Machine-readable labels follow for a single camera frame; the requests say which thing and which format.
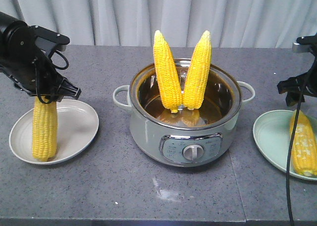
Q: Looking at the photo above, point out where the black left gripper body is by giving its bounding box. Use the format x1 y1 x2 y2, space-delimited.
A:
0 25 65 100

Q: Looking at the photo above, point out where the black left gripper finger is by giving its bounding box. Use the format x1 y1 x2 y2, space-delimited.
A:
60 78 81 100

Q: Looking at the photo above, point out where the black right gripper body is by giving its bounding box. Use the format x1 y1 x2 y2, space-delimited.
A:
277 62 317 107

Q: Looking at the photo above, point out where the yellow corn cob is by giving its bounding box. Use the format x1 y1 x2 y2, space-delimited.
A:
183 30 212 110
153 30 182 113
32 98 57 162

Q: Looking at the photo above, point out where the pale frosted corn cob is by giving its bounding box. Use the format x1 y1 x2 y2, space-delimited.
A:
291 111 317 177

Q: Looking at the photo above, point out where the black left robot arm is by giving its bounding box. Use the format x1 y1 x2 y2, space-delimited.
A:
0 13 81 103

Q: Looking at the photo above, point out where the white beige plate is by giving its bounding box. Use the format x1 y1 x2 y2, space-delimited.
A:
9 99 99 165

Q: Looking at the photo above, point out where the light green plate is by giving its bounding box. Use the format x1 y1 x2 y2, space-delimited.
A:
253 110 317 181

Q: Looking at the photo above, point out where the grey curtain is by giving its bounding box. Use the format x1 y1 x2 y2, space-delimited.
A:
0 0 317 48

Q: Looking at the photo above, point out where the green electric cooking pot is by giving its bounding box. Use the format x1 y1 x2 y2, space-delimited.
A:
113 64 255 167

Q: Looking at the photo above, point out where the black cable right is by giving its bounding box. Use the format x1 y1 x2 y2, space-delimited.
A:
285 62 317 226

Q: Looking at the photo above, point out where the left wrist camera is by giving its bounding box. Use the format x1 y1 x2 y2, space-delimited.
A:
30 25 70 58

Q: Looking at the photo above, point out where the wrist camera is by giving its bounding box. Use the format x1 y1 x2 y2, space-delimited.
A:
292 34 317 53
30 25 70 58

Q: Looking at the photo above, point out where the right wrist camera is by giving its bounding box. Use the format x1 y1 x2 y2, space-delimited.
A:
292 34 317 53

